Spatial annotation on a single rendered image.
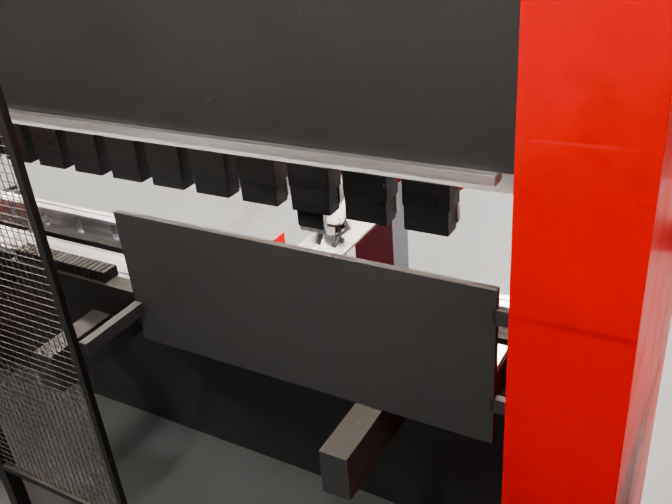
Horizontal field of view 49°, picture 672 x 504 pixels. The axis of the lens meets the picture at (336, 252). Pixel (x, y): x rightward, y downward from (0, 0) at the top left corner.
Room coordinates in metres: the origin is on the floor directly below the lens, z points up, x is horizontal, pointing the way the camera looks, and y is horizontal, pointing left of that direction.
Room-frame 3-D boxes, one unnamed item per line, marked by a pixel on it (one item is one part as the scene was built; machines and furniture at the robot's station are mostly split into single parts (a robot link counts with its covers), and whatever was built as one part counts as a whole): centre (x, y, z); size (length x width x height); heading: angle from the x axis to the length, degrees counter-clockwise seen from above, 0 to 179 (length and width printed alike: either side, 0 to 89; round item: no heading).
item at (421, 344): (1.65, 0.14, 1.12); 1.13 x 0.02 x 0.44; 58
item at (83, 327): (2.20, 0.78, 0.81); 0.64 x 0.08 x 0.14; 148
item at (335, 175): (2.20, 0.05, 1.26); 0.15 x 0.09 x 0.17; 58
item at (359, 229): (2.34, -0.01, 1.00); 0.26 x 0.18 x 0.01; 148
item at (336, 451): (1.65, -0.11, 0.81); 0.64 x 0.08 x 0.14; 148
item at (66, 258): (2.28, 0.93, 1.02); 0.44 x 0.06 x 0.04; 58
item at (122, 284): (2.13, 0.72, 0.94); 1.02 x 0.06 x 0.12; 58
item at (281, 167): (2.30, 0.22, 1.26); 0.15 x 0.09 x 0.17; 58
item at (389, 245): (2.88, -0.20, 0.50); 0.18 x 0.18 x 1.00; 63
